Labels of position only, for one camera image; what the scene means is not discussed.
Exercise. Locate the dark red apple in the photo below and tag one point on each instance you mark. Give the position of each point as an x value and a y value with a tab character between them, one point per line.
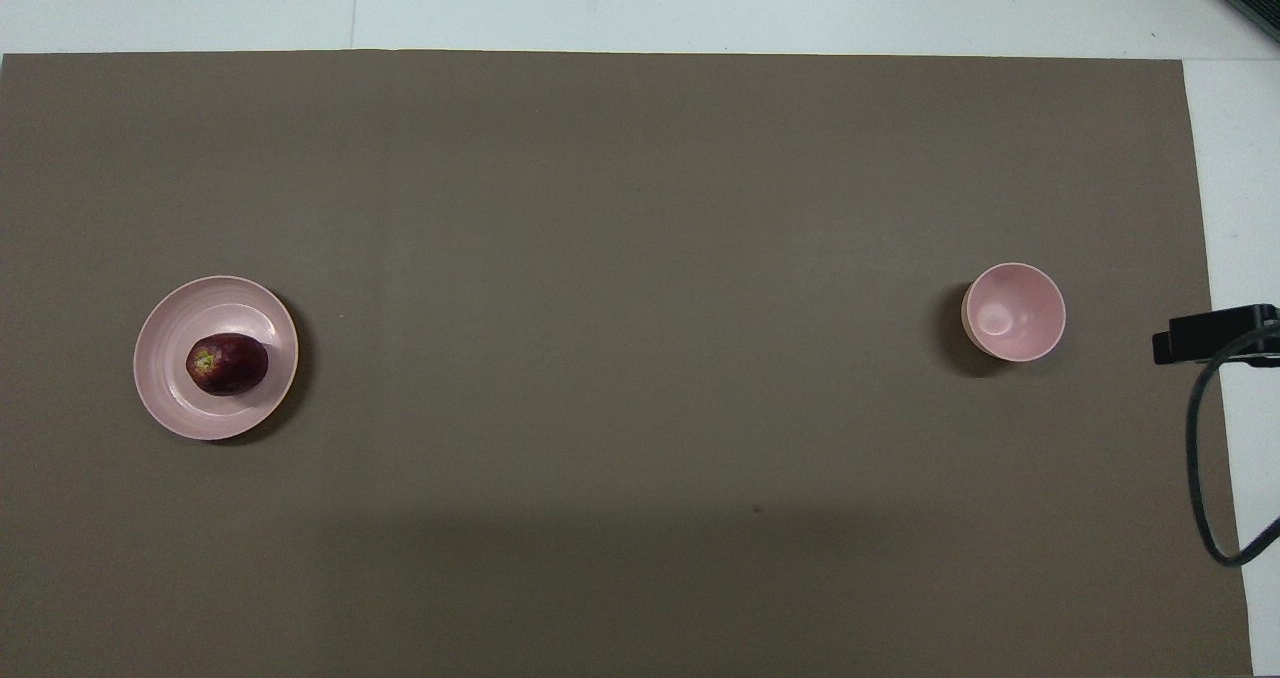
232	364

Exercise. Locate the pink bowl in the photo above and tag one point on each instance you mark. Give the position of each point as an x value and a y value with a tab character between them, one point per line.
1015	310

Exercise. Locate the pink plate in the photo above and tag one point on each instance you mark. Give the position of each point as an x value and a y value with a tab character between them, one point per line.
230	303

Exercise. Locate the brown table mat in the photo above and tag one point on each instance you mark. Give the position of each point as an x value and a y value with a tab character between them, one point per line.
620	258

